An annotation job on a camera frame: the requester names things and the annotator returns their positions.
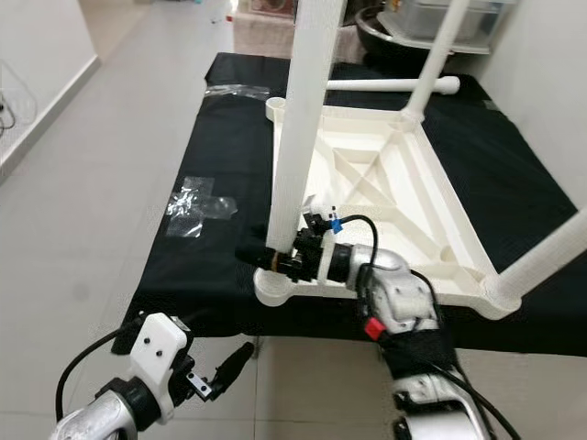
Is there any white plastic table leg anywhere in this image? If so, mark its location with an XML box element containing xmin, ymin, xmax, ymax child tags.
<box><xmin>482</xmin><ymin>209</ymin><xmax>587</xmax><ymax>317</ymax></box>
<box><xmin>399</xmin><ymin>0</ymin><xmax>473</xmax><ymax>122</ymax></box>
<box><xmin>326</xmin><ymin>76</ymin><xmax>461</xmax><ymax>95</ymax></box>
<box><xmin>266</xmin><ymin>0</ymin><xmax>349</xmax><ymax>253</ymax></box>

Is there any beige cloth covered table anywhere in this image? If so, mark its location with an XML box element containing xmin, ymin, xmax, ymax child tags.
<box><xmin>232</xmin><ymin>11</ymin><xmax>363</xmax><ymax>63</ymax></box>

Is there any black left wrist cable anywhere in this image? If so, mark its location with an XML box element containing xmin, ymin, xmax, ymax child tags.
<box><xmin>55</xmin><ymin>316</ymin><xmax>148</xmax><ymax>423</ymax></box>

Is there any black wok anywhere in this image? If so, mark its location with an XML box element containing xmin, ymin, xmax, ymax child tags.
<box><xmin>356</xmin><ymin>7</ymin><xmax>423</xmax><ymax>56</ymax></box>

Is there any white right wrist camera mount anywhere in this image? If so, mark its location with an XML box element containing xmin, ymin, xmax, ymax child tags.
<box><xmin>307</xmin><ymin>195</ymin><xmax>345</xmax><ymax>281</ymax></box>

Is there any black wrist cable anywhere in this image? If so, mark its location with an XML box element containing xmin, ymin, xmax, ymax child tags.
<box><xmin>339</xmin><ymin>215</ymin><xmax>379</xmax><ymax>294</ymax></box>
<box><xmin>55</xmin><ymin>316</ymin><xmax>148</xmax><ymax>423</ymax></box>

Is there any red printed box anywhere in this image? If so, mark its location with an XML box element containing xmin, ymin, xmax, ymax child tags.
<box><xmin>234</xmin><ymin>0</ymin><xmax>294</xmax><ymax>17</ymax></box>

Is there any black tablecloth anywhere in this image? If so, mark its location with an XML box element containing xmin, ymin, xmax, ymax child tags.
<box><xmin>112</xmin><ymin>52</ymin><xmax>587</xmax><ymax>357</ymax></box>

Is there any clear plastic storage container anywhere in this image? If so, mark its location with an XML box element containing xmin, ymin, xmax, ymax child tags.
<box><xmin>385</xmin><ymin>0</ymin><xmax>519</xmax><ymax>51</ymax></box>

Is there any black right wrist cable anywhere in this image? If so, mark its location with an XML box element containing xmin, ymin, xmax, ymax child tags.
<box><xmin>339</xmin><ymin>215</ymin><xmax>379</xmax><ymax>294</ymax></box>

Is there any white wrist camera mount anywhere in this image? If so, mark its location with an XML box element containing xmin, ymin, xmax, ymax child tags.
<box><xmin>307</xmin><ymin>195</ymin><xmax>345</xmax><ymax>281</ymax></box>
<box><xmin>128</xmin><ymin>313</ymin><xmax>194</xmax><ymax>413</ymax></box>

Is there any white plastic table top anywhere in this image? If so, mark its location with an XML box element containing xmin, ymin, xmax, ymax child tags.
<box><xmin>252</xmin><ymin>96</ymin><xmax>524</xmax><ymax>320</ymax></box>

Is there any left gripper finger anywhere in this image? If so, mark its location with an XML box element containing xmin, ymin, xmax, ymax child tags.
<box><xmin>209</xmin><ymin>342</ymin><xmax>256</xmax><ymax>397</ymax></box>

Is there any clear tape cross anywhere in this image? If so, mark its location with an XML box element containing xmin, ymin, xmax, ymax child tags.
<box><xmin>167</xmin><ymin>176</ymin><xmax>239</xmax><ymax>239</ymax></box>

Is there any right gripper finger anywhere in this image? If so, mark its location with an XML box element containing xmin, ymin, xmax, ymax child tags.
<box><xmin>234</xmin><ymin>246</ymin><xmax>299</xmax><ymax>276</ymax></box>

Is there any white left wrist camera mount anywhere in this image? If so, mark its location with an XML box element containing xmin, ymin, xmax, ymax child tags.
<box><xmin>128</xmin><ymin>313</ymin><xmax>194</xmax><ymax>413</ymax></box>

